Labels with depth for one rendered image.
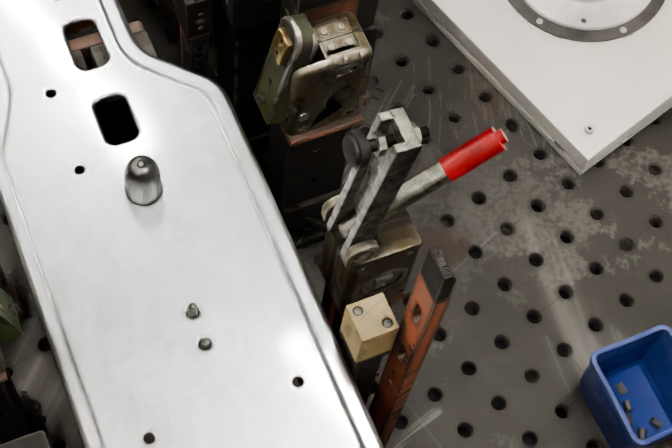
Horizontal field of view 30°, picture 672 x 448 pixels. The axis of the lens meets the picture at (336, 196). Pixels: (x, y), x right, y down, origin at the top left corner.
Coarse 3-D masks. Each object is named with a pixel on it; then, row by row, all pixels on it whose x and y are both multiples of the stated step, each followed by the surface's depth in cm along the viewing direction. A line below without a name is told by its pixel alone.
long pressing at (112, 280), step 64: (0, 0) 119; (64, 0) 120; (0, 64) 116; (64, 64) 116; (128, 64) 117; (0, 128) 113; (64, 128) 113; (192, 128) 114; (0, 192) 110; (64, 192) 110; (192, 192) 112; (256, 192) 112; (64, 256) 108; (128, 256) 108; (192, 256) 109; (256, 256) 109; (64, 320) 105; (128, 320) 106; (192, 320) 106; (256, 320) 107; (320, 320) 107; (64, 384) 103; (128, 384) 103; (192, 384) 104; (256, 384) 104; (320, 384) 105
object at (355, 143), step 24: (384, 120) 92; (408, 120) 92; (360, 144) 90; (384, 144) 91; (408, 144) 91; (360, 168) 91; (384, 168) 93; (408, 168) 94; (360, 192) 100; (384, 192) 96; (336, 216) 104; (360, 216) 99; (384, 216) 100; (360, 240) 102
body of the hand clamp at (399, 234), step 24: (408, 216) 107; (336, 240) 107; (384, 240) 105; (408, 240) 106; (336, 264) 109; (360, 264) 104; (384, 264) 106; (408, 264) 109; (336, 288) 112; (360, 288) 109; (384, 288) 112; (336, 312) 120; (336, 336) 123
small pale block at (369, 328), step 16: (352, 304) 101; (368, 304) 101; (384, 304) 101; (352, 320) 100; (368, 320) 101; (384, 320) 101; (352, 336) 102; (368, 336) 100; (384, 336) 101; (352, 352) 104; (368, 352) 103; (384, 352) 105; (352, 368) 107; (368, 368) 108; (368, 384) 113
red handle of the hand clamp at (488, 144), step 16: (464, 144) 101; (480, 144) 100; (496, 144) 99; (448, 160) 101; (464, 160) 100; (480, 160) 100; (416, 176) 102; (432, 176) 101; (448, 176) 101; (400, 192) 102; (416, 192) 102; (400, 208) 103; (352, 224) 103
